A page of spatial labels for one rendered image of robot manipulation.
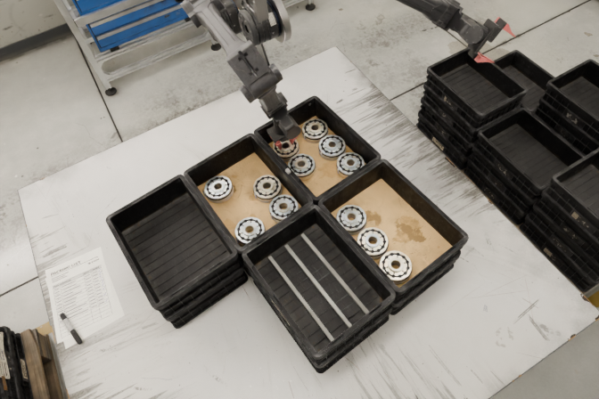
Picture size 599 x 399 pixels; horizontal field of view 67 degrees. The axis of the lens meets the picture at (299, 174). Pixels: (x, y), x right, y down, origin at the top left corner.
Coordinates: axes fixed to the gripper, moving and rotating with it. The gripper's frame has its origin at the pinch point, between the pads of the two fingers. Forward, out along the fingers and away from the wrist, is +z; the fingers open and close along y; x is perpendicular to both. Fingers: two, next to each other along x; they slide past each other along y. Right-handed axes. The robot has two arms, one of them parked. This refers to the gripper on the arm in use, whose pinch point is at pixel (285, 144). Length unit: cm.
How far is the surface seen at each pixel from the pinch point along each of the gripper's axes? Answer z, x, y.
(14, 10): 56, 261, -94
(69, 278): 16, 1, -93
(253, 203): 3.8, -14.6, -21.4
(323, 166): 4.1, -14.1, 8.2
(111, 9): 29, 172, -33
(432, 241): 4, -60, 23
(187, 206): 3.7, -2.7, -42.7
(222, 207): 3.7, -10.2, -32.0
